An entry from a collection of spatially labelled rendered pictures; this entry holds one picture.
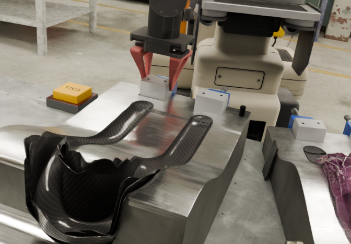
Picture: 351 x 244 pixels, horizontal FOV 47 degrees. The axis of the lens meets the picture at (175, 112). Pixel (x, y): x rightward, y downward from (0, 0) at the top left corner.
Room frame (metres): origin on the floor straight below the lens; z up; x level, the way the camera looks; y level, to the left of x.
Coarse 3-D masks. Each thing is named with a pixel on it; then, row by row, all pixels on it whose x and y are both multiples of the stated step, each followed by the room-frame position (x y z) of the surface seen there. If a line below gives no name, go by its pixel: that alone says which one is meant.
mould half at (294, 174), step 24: (264, 144) 0.67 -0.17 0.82; (288, 144) 0.62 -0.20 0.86; (312, 144) 0.63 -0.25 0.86; (336, 144) 0.64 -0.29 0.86; (288, 168) 0.50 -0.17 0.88; (312, 168) 0.48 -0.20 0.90; (288, 192) 0.48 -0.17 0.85; (312, 192) 0.43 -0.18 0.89; (288, 216) 0.45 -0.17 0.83; (312, 216) 0.39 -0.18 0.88; (336, 216) 0.39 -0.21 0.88; (288, 240) 0.43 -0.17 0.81; (312, 240) 0.36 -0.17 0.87; (336, 240) 0.36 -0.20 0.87
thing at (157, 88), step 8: (144, 80) 0.68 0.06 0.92; (152, 80) 0.68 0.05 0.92; (160, 80) 0.69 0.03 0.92; (168, 80) 0.69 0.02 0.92; (144, 88) 0.67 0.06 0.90; (152, 88) 0.67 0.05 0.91; (160, 88) 0.66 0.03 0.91; (168, 88) 0.68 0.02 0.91; (176, 88) 0.73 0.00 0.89; (144, 96) 0.67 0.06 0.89; (152, 96) 0.67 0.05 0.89; (160, 96) 0.66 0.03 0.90; (168, 96) 0.68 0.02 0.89
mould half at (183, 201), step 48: (0, 144) 0.39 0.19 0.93; (96, 144) 0.45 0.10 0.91; (144, 144) 0.51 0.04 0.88; (240, 144) 0.59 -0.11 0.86; (0, 192) 0.36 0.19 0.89; (144, 192) 0.33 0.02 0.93; (192, 192) 0.34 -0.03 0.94; (0, 240) 0.32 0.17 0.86; (48, 240) 0.33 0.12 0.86; (144, 240) 0.31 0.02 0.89; (192, 240) 0.34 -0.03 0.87
